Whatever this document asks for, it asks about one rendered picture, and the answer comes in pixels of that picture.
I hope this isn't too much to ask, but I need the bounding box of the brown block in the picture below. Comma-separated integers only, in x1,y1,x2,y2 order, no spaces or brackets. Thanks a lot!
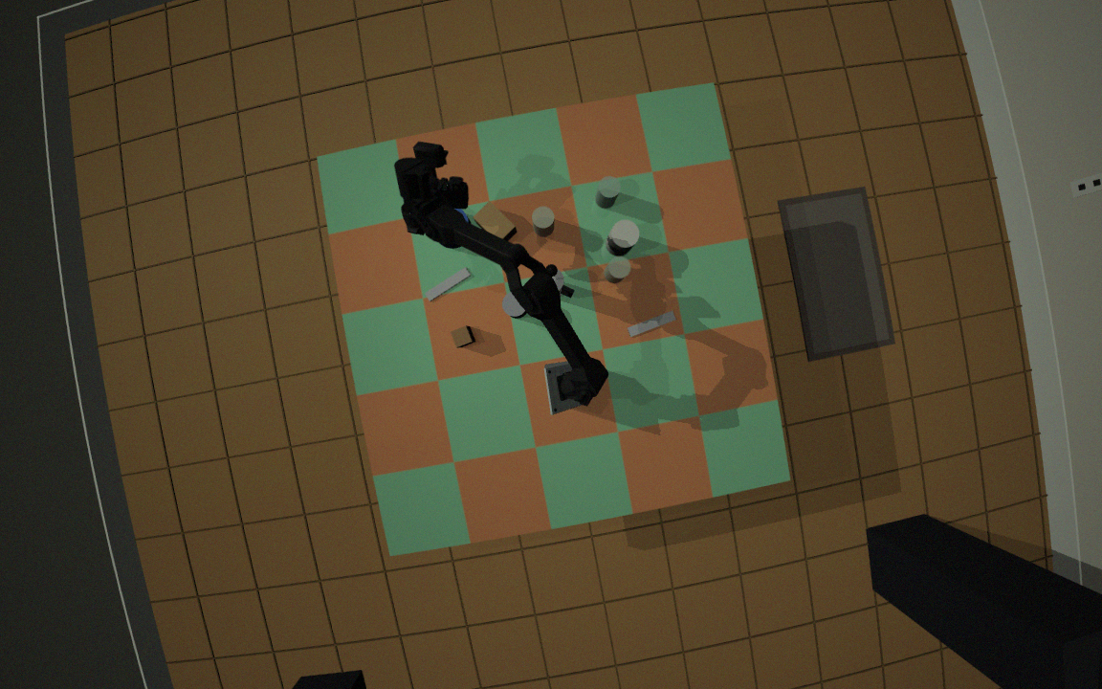
473,201,517,241
451,325,475,347

